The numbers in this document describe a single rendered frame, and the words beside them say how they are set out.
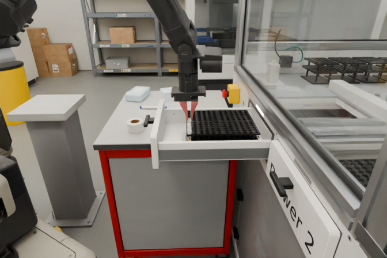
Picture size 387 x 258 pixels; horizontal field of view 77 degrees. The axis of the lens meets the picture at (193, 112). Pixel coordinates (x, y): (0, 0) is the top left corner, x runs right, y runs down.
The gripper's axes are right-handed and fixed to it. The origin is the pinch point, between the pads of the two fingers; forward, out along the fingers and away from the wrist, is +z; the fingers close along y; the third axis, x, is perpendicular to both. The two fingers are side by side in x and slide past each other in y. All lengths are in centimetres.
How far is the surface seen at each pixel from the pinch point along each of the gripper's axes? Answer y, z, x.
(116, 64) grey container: 139, 69, -377
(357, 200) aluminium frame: -25.3, -5.9, 42.5
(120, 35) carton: 124, 19, -377
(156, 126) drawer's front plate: 9.3, -0.2, 6.8
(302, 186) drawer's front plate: -22.3, 0.3, 32.2
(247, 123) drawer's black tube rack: -18.7, 3.2, -1.0
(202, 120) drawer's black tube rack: -4.3, 2.8, -3.4
